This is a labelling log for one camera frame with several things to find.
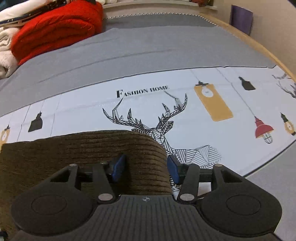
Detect olive corduroy pants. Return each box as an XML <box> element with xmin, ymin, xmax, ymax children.
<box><xmin>1</xmin><ymin>130</ymin><xmax>172</xmax><ymax>237</ymax></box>

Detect grey white printed bedsheet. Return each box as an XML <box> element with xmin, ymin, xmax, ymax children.
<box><xmin>1</xmin><ymin>13</ymin><xmax>295</xmax><ymax>240</ymax></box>

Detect cream folded blanket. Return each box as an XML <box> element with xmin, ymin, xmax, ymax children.
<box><xmin>0</xmin><ymin>27</ymin><xmax>20</xmax><ymax>79</ymax></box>

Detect purple bag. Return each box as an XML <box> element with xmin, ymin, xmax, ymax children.
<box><xmin>229</xmin><ymin>5</ymin><xmax>253</xmax><ymax>35</ymax></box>

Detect red folded blanket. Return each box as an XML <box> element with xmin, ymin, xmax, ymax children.
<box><xmin>11</xmin><ymin>1</ymin><xmax>103</xmax><ymax>65</ymax></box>

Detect white folded quilt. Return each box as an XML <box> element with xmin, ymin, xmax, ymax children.
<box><xmin>0</xmin><ymin>0</ymin><xmax>70</xmax><ymax>26</ymax></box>

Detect wooden bed frame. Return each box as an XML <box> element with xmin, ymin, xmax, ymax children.
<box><xmin>199</xmin><ymin>13</ymin><xmax>295</xmax><ymax>82</ymax></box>

